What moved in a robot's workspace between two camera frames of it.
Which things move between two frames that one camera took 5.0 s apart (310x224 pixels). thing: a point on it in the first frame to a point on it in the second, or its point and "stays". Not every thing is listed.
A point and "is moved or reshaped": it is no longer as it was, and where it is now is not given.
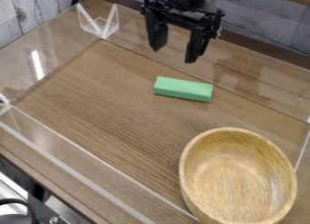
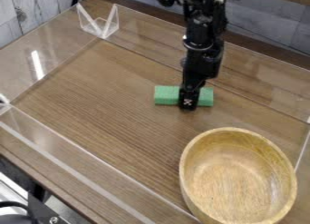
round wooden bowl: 236,178 stays
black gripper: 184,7 to 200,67
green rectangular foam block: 183,89 is moved or reshaped
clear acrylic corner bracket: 99,26 stays
